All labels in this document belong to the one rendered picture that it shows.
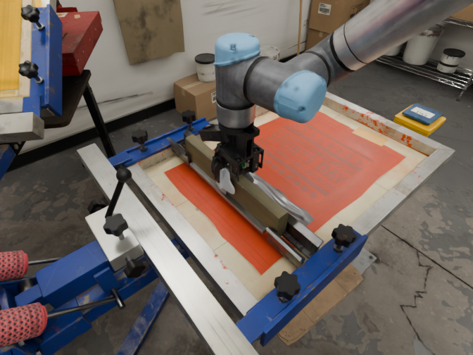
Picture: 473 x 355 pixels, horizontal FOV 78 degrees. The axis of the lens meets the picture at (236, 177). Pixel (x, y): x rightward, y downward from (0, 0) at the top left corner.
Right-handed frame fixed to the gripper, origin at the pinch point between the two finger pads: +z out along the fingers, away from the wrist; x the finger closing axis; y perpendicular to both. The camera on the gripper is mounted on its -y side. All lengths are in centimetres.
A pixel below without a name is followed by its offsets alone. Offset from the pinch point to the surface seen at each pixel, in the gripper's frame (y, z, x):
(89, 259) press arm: 1.3, -3.1, -34.3
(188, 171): -16.0, 5.6, -2.7
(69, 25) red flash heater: -119, -8, 1
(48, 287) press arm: 2.3, -3.1, -41.6
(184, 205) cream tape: -5.6, 5.5, -10.4
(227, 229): 7.4, 5.4, -6.6
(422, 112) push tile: 12, 3, 79
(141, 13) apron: -194, 13, 68
